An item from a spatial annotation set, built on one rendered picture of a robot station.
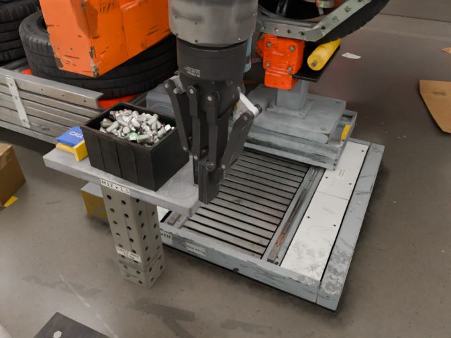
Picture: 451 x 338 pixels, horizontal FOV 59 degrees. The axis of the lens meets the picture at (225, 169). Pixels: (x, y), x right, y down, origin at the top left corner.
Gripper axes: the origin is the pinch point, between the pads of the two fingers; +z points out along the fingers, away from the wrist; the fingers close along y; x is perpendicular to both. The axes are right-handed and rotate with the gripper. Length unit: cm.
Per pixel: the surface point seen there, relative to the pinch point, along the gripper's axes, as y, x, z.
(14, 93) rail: -119, 34, 44
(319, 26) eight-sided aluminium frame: -21, 86, 8
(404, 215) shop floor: 23, 91, 69
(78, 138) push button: -52, 14, 24
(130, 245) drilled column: -36, 12, 53
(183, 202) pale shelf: -16.6, 13.5, 25.1
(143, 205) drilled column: -34, 17, 39
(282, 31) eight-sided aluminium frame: -33, 84, 12
